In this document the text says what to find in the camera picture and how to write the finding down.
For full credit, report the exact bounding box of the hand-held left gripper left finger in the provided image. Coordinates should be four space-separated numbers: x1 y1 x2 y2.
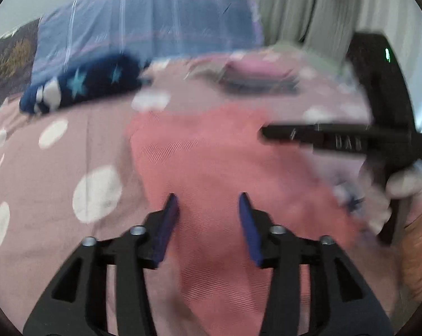
22 192 181 336

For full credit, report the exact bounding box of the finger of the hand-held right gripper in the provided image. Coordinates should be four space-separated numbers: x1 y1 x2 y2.
260 123 374 155

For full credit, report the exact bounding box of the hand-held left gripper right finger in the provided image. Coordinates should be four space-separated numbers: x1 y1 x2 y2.
238 192 395 336

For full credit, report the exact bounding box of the salmon pink garment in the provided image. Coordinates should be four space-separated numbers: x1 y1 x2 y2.
125 105 364 336

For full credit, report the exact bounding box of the person's right forearm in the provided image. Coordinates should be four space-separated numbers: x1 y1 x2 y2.
395 185 422 309

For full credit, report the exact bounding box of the stack of folded clothes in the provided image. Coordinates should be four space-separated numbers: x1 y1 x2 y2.
188 58 301 95

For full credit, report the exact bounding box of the person's right hand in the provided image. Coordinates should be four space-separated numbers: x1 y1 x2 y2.
358 160 422 235

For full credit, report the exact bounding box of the light green blanket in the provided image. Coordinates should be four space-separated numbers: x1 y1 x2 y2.
263 42 355 74

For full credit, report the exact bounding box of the beige curtain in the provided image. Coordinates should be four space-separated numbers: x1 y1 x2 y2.
258 0 422 123

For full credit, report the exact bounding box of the pink polka dot bed sheet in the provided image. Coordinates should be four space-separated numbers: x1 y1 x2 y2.
0 47 408 336

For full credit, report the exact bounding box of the navy star-print cloth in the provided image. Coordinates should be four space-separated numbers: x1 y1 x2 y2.
19 52 152 114

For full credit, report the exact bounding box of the blue plaid pillow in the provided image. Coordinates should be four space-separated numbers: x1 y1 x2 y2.
31 0 264 86

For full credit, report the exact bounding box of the dark brown patterned pillow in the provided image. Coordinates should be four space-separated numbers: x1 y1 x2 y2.
0 17 41 109

